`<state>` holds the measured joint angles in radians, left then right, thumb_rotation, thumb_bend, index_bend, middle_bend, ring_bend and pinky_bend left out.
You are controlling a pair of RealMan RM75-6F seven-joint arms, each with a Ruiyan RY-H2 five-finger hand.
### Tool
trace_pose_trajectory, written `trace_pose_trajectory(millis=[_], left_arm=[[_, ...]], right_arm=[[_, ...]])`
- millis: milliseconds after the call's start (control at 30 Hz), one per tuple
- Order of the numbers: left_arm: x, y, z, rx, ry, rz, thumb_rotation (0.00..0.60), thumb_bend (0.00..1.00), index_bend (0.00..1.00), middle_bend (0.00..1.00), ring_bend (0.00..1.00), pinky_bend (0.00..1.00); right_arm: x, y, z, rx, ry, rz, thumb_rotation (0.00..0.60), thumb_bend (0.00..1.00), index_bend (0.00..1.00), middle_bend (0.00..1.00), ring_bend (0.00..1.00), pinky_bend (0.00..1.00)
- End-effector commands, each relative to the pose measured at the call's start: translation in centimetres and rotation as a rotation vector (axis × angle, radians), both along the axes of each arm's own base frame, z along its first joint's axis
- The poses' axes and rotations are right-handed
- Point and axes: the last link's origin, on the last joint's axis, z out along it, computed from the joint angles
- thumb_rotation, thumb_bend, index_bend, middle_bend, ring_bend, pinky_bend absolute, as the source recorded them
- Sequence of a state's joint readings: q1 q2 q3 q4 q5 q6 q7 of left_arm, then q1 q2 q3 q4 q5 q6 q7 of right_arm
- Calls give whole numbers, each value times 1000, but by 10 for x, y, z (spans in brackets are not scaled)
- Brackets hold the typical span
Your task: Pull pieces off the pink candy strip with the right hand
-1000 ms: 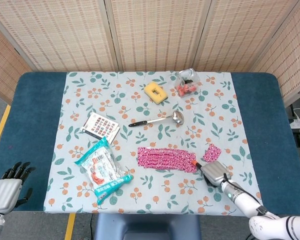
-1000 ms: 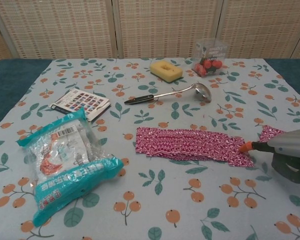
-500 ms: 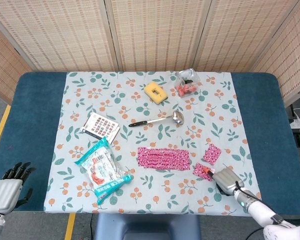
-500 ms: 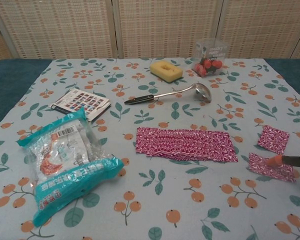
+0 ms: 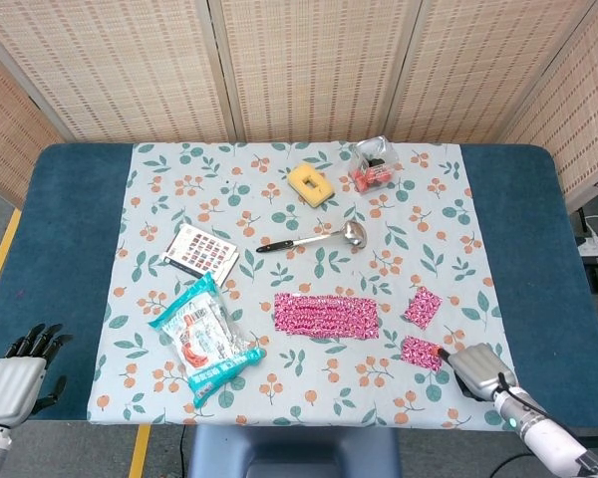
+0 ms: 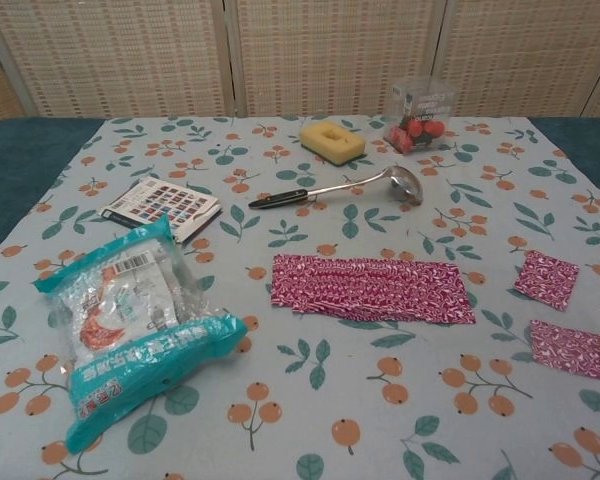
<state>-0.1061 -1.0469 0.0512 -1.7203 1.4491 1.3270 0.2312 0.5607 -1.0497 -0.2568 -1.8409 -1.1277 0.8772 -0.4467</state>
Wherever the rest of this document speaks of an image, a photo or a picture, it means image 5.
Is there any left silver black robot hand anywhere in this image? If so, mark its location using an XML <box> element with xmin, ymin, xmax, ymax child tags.
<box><xmin>0</xmin><ymin>323</ymin><xmax>74</xmax><ymax>428</ymax></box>

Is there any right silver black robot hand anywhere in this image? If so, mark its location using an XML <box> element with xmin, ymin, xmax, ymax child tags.
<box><xmin>435</xmin><ymin>343</ymin><xmax>520</xmax><ymax>402</ymax></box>

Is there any floral leaf fruit tablecloth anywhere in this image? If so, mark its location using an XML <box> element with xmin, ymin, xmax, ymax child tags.
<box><xmin>86</xmin><ymin>140</ymin><xmax>529</xmax><ymax>432</ymax></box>

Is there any teal white snack packet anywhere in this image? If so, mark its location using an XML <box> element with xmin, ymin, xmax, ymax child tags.
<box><xmin>148</xmin><ymin>271</ymin><xmax>268</xmax><ymax>409</ymax></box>

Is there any clear bag with red items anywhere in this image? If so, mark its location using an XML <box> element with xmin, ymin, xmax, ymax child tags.
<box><xmin>347</xmin><ymin>135</ymin><xmax>400</xmax><ymax>197</ymax></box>

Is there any card with colourful stamp grid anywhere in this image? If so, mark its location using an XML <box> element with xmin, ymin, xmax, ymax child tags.
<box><xmin>160</xmin><ymin>223</ymin><xmax>241</xmax><ymax>289</ymax></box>

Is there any yellow sponge with cutout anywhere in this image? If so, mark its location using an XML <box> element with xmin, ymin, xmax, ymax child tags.
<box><xmin>286</xmin><ymin>162</ymin><xmax>335</xmax><ymax>208</ymax></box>

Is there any woven bamboo screen panel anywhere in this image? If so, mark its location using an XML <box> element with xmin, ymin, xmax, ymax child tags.
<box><xmin>207</xmin><ymin>0</ymin><xmax>426</xmax><ymax>144</ymax></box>
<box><xmin>0</xmin><ymin>38</ymin><xmax>65</xmax><ymax>210</ymax></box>
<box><xmin>387</xmin><ymin>0</ymin><xmax>598</xmax><ymax>146</ymax></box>
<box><xmin>0</xmin><ymin>0</ymin><xmax>231</xmax><ymax>144</ymax></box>
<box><xmin>501</xmin><ymin>7</ymin><xmax>598</xmax><ymax>214</ymax></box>

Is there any black floor cable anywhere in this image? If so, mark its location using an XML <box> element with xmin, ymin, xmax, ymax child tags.
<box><xmin>491</xmin><ymin>447</ymin><xmax>529</xmax><ymax>478</ymax></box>
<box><xmin>177</xmin><ymin>425</ymin><xmax>189</xmax><ymax>478</ymax></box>

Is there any steel ladle black handle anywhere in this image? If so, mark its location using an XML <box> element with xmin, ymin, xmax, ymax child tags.
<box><xmin>255</xmin><ymin>219</ymin><xmax>369</xmax><ymax>255</ymax></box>

